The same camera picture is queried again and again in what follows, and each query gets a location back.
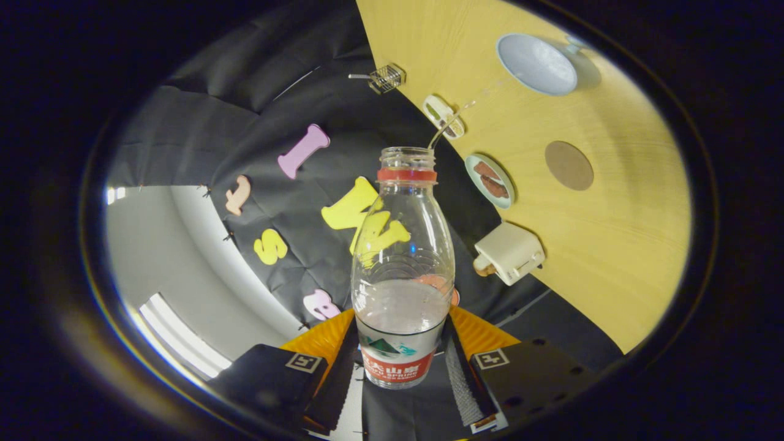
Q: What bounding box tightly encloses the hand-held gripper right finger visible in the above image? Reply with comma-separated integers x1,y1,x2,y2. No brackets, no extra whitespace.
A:
441,306,604,434

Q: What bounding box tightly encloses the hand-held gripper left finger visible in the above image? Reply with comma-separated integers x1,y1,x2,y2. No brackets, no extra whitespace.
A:
208,308,362,432

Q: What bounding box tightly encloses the clear juice bottle red label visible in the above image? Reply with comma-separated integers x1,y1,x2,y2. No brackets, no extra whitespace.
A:
351,147,457,390

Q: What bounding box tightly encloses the round brown coaster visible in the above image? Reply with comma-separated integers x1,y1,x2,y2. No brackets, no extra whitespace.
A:
545,140,595,191

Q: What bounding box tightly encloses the pale grey cup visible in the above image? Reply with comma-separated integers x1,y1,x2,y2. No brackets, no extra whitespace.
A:
496,32,604,97

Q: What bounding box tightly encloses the white toaster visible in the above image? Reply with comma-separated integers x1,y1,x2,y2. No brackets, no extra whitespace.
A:
473,221,546,287

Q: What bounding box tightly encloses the large ceiling light panel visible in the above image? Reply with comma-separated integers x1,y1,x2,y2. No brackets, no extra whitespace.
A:
138,293,233,379

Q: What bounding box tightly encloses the wooden table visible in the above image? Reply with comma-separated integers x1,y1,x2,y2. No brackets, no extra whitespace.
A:
355,0,693,355

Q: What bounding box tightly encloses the pale green plate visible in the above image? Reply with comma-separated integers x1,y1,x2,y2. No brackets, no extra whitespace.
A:
464,153,515,210

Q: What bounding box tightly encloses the white divided seasoning dish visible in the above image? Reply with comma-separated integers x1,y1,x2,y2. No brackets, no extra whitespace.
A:
423,94,466,140

